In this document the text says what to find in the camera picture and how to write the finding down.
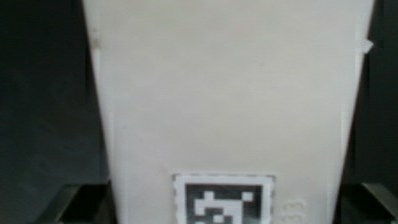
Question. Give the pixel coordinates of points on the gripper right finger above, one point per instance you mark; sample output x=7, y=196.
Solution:
x=368, y=204

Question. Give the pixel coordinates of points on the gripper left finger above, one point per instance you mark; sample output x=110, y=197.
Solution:
x=80, y=206

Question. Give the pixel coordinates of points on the small white block with tag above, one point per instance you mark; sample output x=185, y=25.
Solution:
x=227, y=80

